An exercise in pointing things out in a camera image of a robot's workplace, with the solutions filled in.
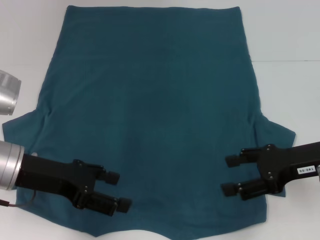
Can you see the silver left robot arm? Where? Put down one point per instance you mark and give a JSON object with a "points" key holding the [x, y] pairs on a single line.
{"points": [[10, 165]]}

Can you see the teal blue t-shirt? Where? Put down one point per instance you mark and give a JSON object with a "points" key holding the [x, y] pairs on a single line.
{"points": [[160, 100]]}

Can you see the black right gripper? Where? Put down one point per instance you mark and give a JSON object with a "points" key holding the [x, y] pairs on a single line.
{"points": [[282, 162]]}

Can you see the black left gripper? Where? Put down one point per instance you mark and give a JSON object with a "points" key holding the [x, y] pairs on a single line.
{"points": [[50, 175]]}

